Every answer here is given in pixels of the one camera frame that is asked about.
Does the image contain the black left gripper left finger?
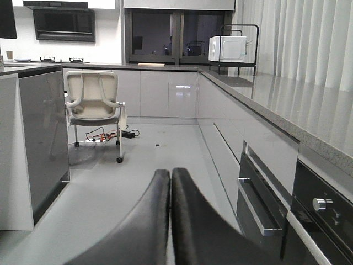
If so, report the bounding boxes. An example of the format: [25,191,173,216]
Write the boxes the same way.
[67,169,170,264]

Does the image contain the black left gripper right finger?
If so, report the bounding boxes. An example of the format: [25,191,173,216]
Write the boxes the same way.
[171,168,278,264]

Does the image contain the built-in black oven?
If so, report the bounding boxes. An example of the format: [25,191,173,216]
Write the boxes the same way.
[237,145,352,264]

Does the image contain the grey base cabinets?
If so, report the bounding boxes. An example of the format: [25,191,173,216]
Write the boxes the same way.
[112,70,198,118]

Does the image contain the beige mesh office chair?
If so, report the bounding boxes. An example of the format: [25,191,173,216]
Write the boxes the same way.
[63,70,127,163]

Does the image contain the black metal microwave rack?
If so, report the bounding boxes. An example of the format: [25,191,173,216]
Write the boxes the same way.
[208,24,259,75]

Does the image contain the wooden cutting board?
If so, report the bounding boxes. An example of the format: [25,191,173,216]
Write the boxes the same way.
[137,62,165,67]

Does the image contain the white microwave oven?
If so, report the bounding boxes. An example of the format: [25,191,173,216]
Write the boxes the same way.
[208,35,247,62]

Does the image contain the dark sliding window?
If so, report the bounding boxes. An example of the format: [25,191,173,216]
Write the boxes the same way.
[124,8,233,65]

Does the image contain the black gas stove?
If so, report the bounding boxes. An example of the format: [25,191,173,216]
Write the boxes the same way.
[30,56,88,63]

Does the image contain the black range hood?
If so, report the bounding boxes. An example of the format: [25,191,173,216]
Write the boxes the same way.
[23,1,95,43]

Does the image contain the black power adapter with cables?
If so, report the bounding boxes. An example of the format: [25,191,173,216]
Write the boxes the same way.
[85,126,140,142]

